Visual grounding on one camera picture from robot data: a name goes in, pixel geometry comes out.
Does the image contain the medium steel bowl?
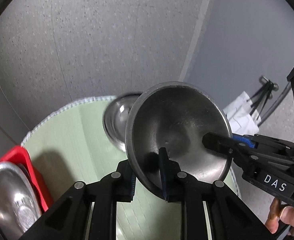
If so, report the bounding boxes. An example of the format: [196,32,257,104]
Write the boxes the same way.
[125,81,232,198]
[102,93,141,152]

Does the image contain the person's right hand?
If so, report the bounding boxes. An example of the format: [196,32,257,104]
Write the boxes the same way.
[265,198,294,236]

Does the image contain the large steel bowl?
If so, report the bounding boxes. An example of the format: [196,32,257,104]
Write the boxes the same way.
[0,161,42,239]

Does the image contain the green round tablecloth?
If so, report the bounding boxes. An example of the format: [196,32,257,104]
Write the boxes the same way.
[20,95,241,240]

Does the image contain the red plastic tray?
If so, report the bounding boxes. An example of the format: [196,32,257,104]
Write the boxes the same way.
[0,146,54,213]

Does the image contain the black cable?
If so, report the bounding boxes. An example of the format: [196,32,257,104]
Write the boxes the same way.
[256,81,294,127]

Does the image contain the black bag handles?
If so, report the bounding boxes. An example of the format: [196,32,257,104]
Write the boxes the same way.
[250,75,279,124]

